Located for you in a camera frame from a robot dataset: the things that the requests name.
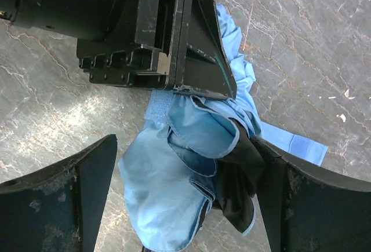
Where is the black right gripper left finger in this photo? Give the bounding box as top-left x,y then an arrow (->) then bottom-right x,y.
1,134 -> 117,251

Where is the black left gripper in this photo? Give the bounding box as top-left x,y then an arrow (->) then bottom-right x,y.
77,0 -> 237,100

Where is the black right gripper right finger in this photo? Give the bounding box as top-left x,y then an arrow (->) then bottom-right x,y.
251,137 -> 370,251

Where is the light blue folding umbrella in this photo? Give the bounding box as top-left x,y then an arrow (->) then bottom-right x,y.
118,5 -> 328,251

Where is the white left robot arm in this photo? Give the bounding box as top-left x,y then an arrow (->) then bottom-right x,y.
1,0 -> 237,100

